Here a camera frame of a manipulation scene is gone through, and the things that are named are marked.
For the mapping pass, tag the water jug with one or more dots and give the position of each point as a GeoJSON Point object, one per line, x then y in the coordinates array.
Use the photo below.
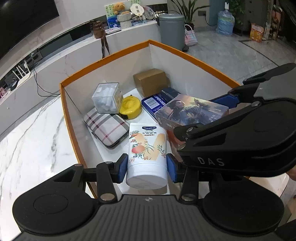
{"type": "Point", "coordinates": [225, 21]}

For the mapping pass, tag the plaid glasses case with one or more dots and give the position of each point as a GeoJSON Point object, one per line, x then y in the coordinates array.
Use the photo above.
{"type": "Point", "coordinates": [108, 128]}

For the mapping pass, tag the pastel woven bag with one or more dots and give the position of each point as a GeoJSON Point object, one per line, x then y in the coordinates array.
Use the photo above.
{"type": "Point", "coordinates": [190, 37]}

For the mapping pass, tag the brown leather camera bag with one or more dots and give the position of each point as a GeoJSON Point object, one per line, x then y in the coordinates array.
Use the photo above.
{"type": "Point", "coordinates": [99, 33]}

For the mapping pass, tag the blue Super Deer tin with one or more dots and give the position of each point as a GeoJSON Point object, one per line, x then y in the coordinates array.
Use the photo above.
{"type": "Point", "coordinates": [155, 102]}

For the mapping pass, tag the potted green plant right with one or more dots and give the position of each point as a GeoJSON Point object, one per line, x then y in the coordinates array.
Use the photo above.
{"type": "Point", "coordinates": [188, 10]}

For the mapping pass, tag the marble TV console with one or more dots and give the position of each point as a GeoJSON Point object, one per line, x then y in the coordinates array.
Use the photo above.
{"type": "Point", "coordinates": [50, 73]}

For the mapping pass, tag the pink bottle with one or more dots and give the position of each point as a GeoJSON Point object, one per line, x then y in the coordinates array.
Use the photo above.
{"type": "Point", "coordinates": [174, 142]}

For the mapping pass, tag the clear plastic box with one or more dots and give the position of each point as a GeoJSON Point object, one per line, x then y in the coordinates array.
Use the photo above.
{"type": "Point", "coordinates": [107, 98]}

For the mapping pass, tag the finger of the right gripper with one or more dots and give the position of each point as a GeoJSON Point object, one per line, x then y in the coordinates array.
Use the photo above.
{"type": "Point", "coordinates": [190, 135]}
{"type": "Point", "coordinates": [230, 100]}

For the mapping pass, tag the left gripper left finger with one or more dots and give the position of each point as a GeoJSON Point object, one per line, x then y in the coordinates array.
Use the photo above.
{"type": "Point", "coordinates": [69, 185]}

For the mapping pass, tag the black television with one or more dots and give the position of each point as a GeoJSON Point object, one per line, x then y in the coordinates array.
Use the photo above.
{"type": "Point", "coordinates": [21, 17]}

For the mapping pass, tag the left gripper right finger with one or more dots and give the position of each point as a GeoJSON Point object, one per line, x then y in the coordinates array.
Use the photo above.
{"type": "Point", "coordinates": [187, 176]}

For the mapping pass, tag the teddy bear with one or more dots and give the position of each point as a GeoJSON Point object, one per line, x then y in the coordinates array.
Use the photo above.
{"type": "Point", "coordinates": [119, 9]}

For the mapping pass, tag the grey trash can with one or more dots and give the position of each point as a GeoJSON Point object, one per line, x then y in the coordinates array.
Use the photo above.
{"type": "Point", "coordinates": [172, 30]}

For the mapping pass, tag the yellow tape measure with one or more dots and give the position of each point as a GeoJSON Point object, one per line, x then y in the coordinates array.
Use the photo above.
{"type": "Point", "coordinates": [130, 107]}

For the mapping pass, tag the orange storage box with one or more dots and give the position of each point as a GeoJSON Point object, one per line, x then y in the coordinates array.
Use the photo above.
{"type": "Point", "coordinates": [185, 74]}

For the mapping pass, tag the white wifi router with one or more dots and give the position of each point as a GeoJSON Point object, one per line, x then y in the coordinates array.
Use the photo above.
{"type": "Point", "coordinates": [22, 73]}

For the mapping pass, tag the illustrated card box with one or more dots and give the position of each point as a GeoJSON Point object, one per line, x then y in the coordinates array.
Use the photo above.
{"type": "Point", "coordinates": [185, 110]}

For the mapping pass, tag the green picture board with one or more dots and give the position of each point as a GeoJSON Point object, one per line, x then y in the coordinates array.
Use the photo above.
{"type": "Point", "coordinates": [113, 20]}

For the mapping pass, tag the brown cardboard box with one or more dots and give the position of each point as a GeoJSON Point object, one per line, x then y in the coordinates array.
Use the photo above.
{"type": "Point", "coordinates": [151, 82]}

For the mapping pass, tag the white lotion tube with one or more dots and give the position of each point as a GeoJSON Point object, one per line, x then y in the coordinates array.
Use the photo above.
{"type": "Point", "coordinates": [147, 156]}

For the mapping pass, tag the white round fan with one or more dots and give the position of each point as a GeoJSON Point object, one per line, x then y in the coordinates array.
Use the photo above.
{"type": "Point", "coordinates": [137, 10]}

